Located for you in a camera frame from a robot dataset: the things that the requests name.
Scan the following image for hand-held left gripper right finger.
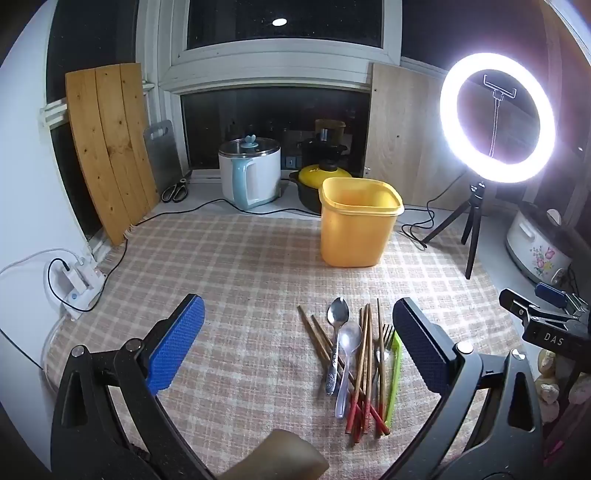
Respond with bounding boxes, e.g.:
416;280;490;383
392;298;544;480

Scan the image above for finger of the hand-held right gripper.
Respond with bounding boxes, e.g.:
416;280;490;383
534;282;568;309
499;288;561;324

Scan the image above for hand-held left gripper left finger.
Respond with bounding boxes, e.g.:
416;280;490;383
50;294;218;480

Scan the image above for metal fork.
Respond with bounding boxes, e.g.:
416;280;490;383
372;324;397;407

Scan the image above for green plastic fork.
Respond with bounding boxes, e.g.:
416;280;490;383
385;332;403;428

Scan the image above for clear plastic spoon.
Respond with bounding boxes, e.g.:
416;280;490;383
335;323;363;418

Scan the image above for embossed metal spoon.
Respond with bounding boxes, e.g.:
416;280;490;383
325;298;350;395

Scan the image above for yellow plastic container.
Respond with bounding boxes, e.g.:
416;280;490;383
320;177;404;268

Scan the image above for person's left hand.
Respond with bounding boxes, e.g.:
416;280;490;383
222;428;329;480

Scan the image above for white floral rice cooker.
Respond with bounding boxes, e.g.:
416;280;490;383
505;200;588;288

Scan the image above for pink patterned garment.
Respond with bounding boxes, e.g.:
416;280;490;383
536;346;591;467

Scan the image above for checked beige tablecloth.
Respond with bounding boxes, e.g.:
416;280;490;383
44;210;525;480

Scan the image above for black tripod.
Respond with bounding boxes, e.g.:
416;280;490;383
422;182;491;280

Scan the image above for white power strip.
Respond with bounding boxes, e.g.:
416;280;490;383
48;257;108;320

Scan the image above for grey metal cutting board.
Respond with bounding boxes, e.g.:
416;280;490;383
143;120;188;197

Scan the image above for black clay pot, yellow lid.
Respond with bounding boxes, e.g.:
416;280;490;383
289;161;354;214

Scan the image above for brown three-plank wooden board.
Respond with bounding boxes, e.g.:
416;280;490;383
65;62;160;246

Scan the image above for light wooden panel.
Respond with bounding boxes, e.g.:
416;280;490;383
365;62;465;208

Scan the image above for phone holder on flexible neck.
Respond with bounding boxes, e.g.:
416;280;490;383
482;73;518;158

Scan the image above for white framed window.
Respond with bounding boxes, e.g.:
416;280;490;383
136;0;403;175

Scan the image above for black ring light cable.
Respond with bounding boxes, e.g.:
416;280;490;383
399;174;468;245

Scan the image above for black electric pot cable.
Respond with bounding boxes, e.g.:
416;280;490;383
95;198;320;298

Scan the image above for black-handled scissors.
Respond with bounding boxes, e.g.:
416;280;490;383
161;178;193;204

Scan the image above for white power cable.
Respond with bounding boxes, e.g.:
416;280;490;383
0;248;80;289

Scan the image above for white electric pot, blue handle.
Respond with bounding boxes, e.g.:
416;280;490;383
218;136;283;211

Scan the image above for white ring light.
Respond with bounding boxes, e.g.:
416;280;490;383
440;52;557;184

